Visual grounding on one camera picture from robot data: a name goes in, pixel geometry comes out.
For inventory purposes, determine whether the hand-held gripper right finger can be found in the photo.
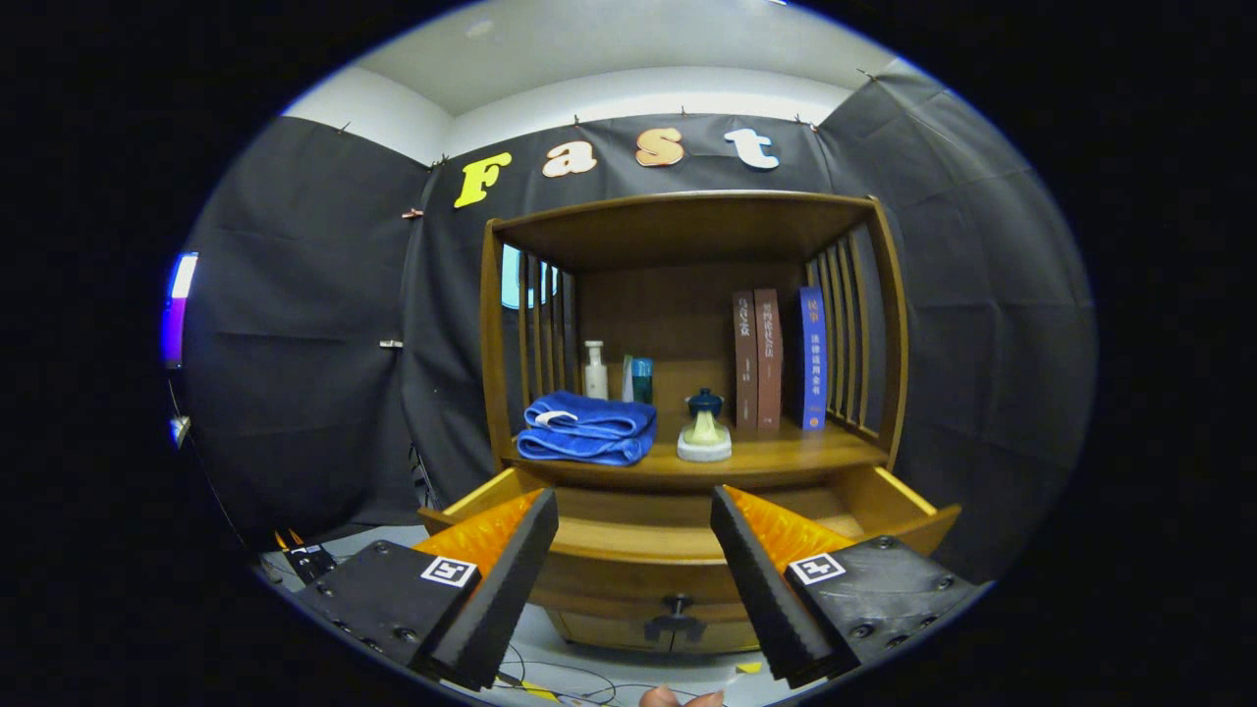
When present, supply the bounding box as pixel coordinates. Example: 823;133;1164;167
709;484;983;688

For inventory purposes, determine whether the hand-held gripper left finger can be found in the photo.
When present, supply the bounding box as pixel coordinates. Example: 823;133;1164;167
295;488;559;691

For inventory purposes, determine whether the wooden cabinet door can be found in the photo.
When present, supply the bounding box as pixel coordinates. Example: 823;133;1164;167
545;609;675;655
671;619;763;656

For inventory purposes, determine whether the wooden countertop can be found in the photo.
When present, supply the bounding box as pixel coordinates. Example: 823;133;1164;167
506;417;890;492

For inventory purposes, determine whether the wooden cabinet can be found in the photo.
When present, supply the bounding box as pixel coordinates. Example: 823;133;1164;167
479;190;909;656

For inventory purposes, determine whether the small black box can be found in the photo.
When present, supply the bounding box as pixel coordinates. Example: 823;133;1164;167
283;542;340;582

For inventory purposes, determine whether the folded blue towel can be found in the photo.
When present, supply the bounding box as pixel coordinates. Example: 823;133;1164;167
516;390;658;466

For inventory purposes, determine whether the reddish brown book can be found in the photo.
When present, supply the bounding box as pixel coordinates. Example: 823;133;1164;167
754;288;783;433

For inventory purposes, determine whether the dark brown book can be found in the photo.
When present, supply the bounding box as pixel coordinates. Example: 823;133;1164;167
733;291;759;434

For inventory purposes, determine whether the blue book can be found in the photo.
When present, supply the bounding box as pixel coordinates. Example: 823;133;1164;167
797;286;828;432

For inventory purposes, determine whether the black backdrop cloth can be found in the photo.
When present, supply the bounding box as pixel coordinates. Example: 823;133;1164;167
182;59;1096;580

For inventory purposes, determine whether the glowing screen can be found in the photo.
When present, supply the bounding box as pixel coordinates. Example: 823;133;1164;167
162;252;199;370

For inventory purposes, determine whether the thin black floor cable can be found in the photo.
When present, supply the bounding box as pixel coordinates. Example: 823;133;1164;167
491;643;708;704

